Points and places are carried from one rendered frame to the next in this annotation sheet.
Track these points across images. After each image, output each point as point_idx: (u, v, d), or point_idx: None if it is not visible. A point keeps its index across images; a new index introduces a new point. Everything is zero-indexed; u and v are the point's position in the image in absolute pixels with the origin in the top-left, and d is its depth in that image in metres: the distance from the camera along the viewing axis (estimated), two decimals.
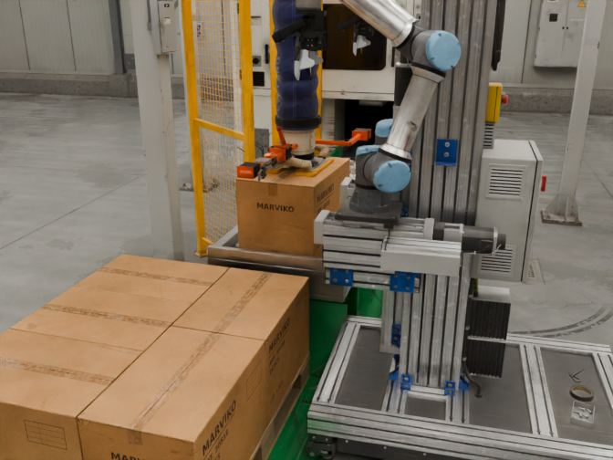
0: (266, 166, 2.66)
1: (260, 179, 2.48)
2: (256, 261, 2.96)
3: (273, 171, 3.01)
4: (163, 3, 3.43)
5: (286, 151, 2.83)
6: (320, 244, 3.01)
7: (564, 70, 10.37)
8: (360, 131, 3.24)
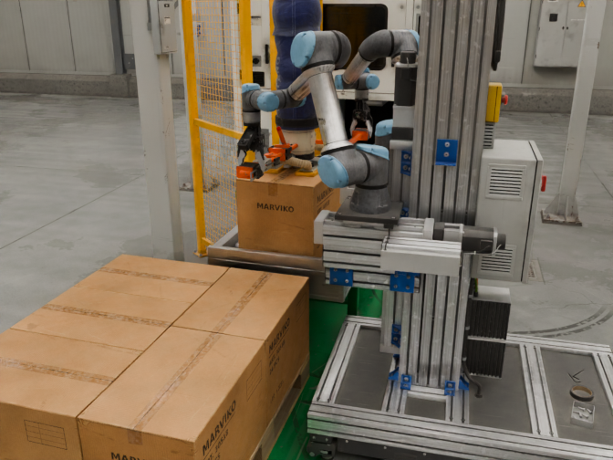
0: (266, 166, 2.66)
1: (253, 179, 2.49)
2: (256, 261, 2.96)
3: (273, 171, 3.01)
4: (163, 3, 3.43)
5: (286, 151, 2.83)
6: (320, 244, 3.01)
7: (564, 70, 10.37)
8: (360, 131, 3.25)
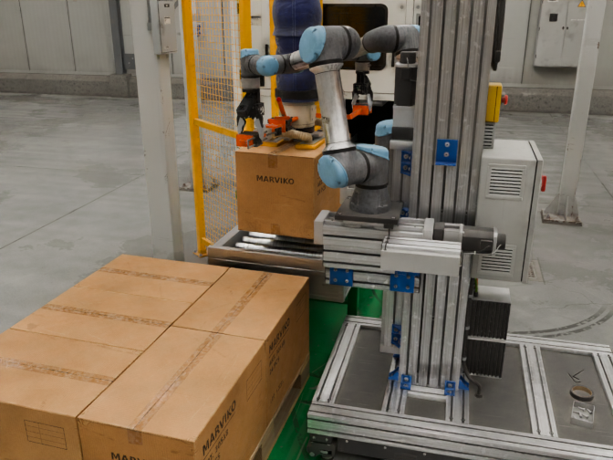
0: (266, 136, 2.62)
1: (250, 146, 2.45)
2: (256, 261, 2.96)
3: (273, 144, 2.97)
4: (163, 3, 3.43)
5: (286, 122, 2.79)
6: None
7: (564, 70, 10.37)
8: (361, 106, 3.20)
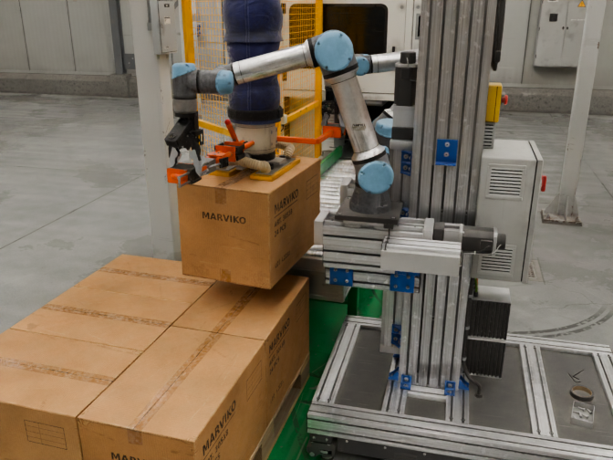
0: (208, 168, 2.14)
1: (182, 183, 1.96)
2: None
3: (223, 173, 2.49)
4: (163, 3, 3.43)
5: (237, 151, 2.31)
6: (280, 262, 2.48)
7: (564, 70, 10.37)
8: (332, 127, 2.72)
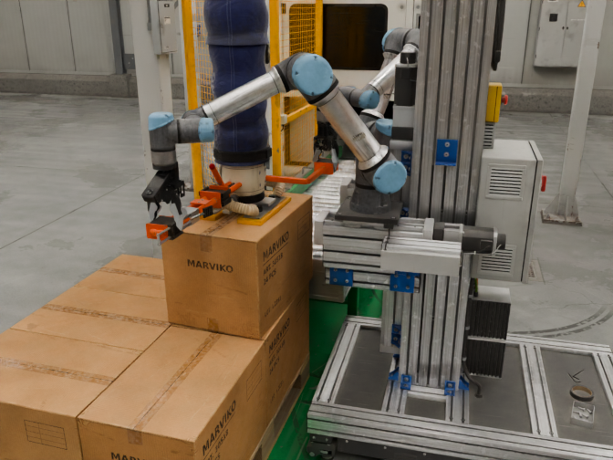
0: (191, 220, 2.02)
1: (161, 241, 1.84)
2: None
3: (210, 217, 2.37)
4: (163, 3, 3.43)
5: (223, 196, 2.19)
6: (270, 309, 2.36)
7: (564, 70, 10.37)
8: (324, 163, 2.60)
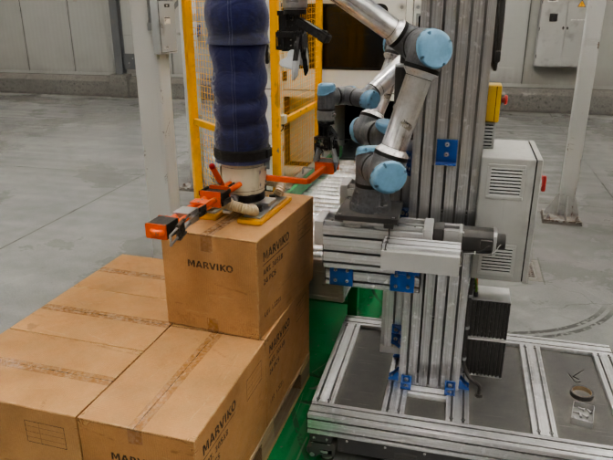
0: (191, 219, 2.02)
1: (173, 242, 1.84)
2: None
3: (210, 216, 2.37)
4: (163, 3, 3.43)
5: (223, 196, 2.19)
6: (270, 309, 2.36)
7: (564, 70, 10.37)
8: (325, 163, 2.60)
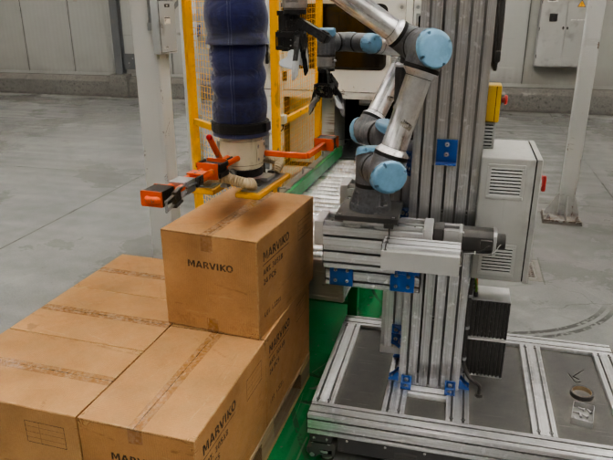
0: (187, 189, 1.98)
1: (169, 209, 1.80)
2: None
3: (207, 191, 2.33)
4: (163, 3, 3.43)
5: (220, 168, 2.15)
6: (270, 309, 2.36)
7: (564, 70, 10.37)
8: (324, 140, 2.56)
